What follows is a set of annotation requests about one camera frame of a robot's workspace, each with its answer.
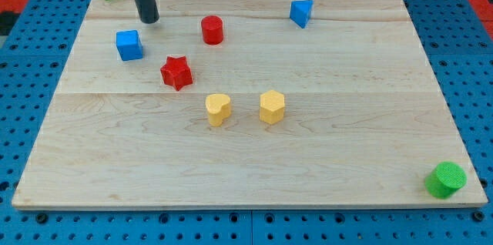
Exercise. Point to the blue cube block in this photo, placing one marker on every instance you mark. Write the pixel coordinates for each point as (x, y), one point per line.
(129, 45)

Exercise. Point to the red cylinder block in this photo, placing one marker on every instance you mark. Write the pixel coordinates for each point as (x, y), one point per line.
(212, 29)

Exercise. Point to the red star block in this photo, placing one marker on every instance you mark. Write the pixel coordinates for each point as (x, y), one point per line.
(176, 72)

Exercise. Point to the yellow heart block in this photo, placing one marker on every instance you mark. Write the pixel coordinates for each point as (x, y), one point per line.
(218, 107)

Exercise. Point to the blue triangular prism block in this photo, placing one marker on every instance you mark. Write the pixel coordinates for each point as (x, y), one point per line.
(300, 12)

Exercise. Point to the yellow hexagon block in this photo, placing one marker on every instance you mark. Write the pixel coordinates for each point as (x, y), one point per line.
(272, 106)

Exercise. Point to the wooden board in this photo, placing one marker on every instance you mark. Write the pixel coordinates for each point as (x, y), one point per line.
(364, 122)

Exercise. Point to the green cylinder block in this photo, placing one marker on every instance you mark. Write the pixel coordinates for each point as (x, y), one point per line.
(445, 180)

